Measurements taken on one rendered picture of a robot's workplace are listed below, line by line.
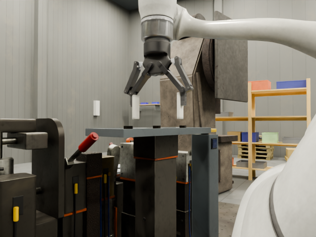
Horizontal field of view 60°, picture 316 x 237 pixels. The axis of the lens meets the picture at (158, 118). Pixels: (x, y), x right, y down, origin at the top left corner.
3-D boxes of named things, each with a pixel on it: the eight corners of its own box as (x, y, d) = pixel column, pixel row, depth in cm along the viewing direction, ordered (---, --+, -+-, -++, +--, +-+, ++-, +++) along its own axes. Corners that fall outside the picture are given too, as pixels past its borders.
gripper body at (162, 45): (176, 43, 77) (176, 76, 77) (149, 47, 81) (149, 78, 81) (165, 35, 71) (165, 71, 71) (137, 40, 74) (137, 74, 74)
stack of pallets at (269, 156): (274, 158, 941) (274, 135, 942) (271, 160, 876) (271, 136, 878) (242, 156, 995) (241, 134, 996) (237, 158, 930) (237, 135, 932)
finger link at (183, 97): (182, 86, 73) (193, 86, 72) (182, 105, 73) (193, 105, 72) (180, 86, 72) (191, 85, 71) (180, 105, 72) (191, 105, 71)
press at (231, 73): (186, 180, 571) (186, 38, 577) (255, 188, 500) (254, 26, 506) (146, 196, 441) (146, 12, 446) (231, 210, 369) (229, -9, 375)
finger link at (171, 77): (161, 66, 77) (164, 63, 77) (185, 95, 74) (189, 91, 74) (154, 64, 74) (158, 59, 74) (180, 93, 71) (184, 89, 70)
